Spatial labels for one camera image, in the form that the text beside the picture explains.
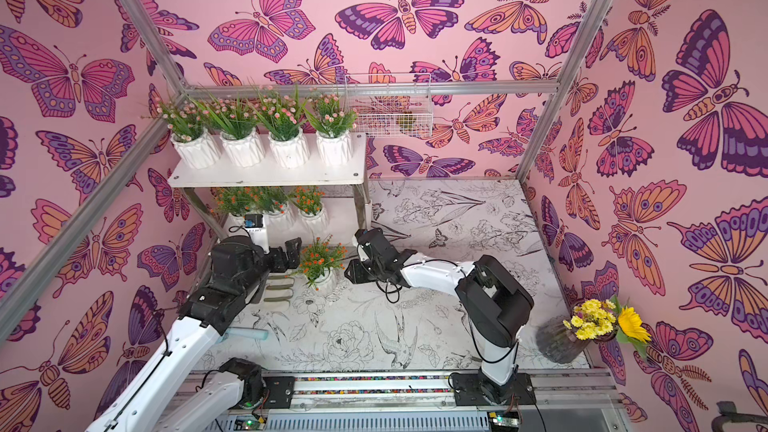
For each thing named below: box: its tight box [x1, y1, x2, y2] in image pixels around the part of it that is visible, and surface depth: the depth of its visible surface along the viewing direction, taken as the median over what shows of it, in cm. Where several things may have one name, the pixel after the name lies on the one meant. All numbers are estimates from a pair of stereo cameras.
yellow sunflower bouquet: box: [562, 295, 652, 359], surface depth 63 cm
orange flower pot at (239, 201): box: [210, 186, 268, 228], surface depth 91 cm
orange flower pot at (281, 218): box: [242, 186, 300, 248], surface depth 92 cm
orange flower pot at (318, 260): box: [284, 235, 349, 293], surface depth 85 cm
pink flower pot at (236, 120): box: [206, 97, 266, 168], surface depth 74 cm
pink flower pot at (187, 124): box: [140, 97, 222, 169], surface depth 74 cm
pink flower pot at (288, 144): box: [251, 85, 311, 169], surface depth 73 cm
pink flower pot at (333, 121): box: [304, 93, 358, 167], surface depth 75 cm
